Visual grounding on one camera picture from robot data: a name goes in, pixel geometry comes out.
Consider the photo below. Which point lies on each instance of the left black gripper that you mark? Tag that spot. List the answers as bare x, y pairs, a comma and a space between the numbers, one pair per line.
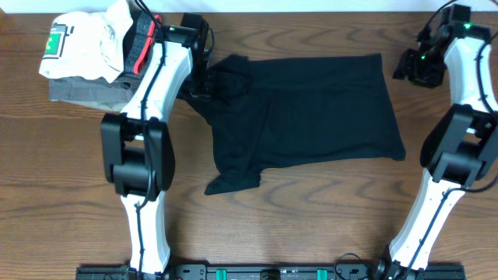
207, 91

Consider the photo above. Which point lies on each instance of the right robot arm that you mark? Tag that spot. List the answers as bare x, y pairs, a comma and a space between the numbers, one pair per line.
459, 151

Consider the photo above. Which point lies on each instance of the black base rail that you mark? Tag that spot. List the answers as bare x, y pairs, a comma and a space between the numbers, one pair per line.
203, 272

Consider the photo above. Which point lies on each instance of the black garment red trim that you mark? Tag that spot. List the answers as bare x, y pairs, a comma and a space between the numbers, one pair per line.
137, 42

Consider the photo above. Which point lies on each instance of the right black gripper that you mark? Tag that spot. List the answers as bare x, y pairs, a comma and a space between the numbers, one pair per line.
407, 66

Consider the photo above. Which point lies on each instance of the black t-shirt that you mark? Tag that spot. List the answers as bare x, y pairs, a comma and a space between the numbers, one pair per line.
293, 111

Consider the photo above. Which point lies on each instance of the olive grey folded garment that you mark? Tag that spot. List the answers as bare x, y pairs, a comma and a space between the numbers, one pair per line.
98, 93

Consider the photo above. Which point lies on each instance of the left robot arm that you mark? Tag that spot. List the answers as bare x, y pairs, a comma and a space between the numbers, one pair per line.
138, 156

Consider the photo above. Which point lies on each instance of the white printed t-shirt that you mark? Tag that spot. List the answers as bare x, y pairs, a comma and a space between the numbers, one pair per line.
87, 45

